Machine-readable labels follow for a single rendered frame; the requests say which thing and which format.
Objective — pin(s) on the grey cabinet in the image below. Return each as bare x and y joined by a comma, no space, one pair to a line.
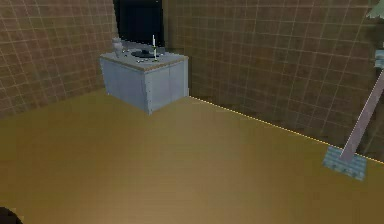
146,81

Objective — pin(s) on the white candle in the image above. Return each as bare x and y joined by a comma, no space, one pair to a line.
154,46

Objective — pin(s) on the grey statuette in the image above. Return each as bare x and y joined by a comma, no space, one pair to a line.
116,46

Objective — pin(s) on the dark round object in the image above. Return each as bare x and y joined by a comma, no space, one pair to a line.
8,216

